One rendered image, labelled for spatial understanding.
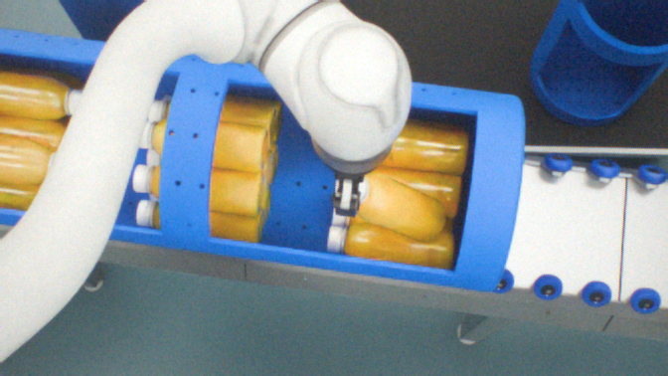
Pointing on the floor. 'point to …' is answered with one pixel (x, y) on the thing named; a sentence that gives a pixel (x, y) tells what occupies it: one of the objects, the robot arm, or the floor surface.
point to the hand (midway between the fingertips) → (350, 182)
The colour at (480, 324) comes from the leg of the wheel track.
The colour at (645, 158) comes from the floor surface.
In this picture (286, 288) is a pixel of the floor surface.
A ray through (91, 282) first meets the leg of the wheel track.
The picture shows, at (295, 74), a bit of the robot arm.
